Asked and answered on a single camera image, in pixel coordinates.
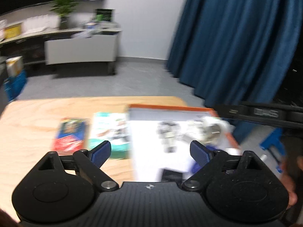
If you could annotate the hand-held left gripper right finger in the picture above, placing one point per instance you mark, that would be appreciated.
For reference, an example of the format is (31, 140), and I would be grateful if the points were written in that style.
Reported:
(200, 155)

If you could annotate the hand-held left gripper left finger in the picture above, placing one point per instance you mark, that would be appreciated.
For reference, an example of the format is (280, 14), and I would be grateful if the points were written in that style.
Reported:
(101, 152)

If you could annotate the small white labelled box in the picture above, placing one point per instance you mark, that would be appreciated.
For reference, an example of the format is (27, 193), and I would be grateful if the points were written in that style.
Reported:
(193, 132)

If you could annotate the white plug-in device clear cap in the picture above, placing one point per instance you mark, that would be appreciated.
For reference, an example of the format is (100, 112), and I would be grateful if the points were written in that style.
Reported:
(213, 128)

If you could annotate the black charger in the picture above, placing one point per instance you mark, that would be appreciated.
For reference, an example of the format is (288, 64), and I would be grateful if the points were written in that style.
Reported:
(172, 176)

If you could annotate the clear liquid bottle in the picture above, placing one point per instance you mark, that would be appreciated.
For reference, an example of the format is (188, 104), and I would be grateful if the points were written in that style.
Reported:
(168, 134)

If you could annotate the white cardboard tray orange rim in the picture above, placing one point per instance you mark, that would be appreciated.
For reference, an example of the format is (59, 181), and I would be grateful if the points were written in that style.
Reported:
(146, 141)

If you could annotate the person's right hand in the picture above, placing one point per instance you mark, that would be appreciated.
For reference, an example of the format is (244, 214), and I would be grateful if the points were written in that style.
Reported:
(292, 182)

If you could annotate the teal plaster box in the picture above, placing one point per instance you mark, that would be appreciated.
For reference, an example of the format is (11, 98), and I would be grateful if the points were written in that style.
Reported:
(106, 127)

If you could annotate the blue stool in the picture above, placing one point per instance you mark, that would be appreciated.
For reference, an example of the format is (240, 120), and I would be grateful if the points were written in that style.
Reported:
(273, 141)

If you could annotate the red playing card box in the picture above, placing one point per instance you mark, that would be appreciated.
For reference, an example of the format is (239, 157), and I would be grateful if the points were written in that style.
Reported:
(68, 134)

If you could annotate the blue curtain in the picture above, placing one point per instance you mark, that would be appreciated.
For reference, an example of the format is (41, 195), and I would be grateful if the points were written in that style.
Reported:
(236, 40)

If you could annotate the white television cabinet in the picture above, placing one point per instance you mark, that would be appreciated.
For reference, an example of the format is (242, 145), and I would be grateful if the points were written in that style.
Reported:
(78, 49)

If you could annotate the blue bag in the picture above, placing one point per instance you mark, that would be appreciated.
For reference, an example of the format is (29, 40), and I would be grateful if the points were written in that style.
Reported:
(16, 86)

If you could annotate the clear plastic bag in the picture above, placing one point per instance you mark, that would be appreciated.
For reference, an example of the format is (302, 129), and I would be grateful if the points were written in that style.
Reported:
(81, 34)

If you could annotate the cardboard box yellow tape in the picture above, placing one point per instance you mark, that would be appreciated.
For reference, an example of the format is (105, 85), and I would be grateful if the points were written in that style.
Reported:
(14, 66)

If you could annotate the clear plastic containers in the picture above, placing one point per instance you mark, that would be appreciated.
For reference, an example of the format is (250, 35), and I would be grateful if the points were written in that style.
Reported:
(91, 26)

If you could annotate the black green box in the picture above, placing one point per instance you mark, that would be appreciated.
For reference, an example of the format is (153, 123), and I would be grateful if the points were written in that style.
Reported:
(104, 15)

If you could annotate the white router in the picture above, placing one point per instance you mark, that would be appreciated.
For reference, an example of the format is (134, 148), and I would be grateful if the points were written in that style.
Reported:
(40, 24)

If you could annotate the potted plant dark pot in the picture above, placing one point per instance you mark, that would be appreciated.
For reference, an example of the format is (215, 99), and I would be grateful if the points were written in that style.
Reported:
(64, 7)

